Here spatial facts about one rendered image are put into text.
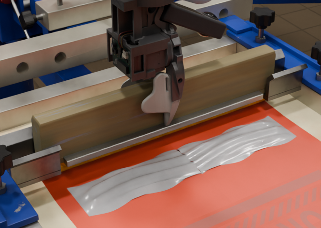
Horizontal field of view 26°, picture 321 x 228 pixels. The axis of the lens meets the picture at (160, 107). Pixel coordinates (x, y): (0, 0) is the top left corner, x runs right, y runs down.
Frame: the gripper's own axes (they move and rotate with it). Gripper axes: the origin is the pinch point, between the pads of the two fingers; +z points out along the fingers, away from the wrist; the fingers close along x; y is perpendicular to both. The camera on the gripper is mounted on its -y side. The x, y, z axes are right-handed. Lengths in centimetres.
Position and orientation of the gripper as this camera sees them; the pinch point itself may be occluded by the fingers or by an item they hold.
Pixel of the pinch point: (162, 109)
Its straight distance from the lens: 105.1
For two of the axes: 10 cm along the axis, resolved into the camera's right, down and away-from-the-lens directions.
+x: 5.3, 4.5, -7.2
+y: -8.5, 2.8, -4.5
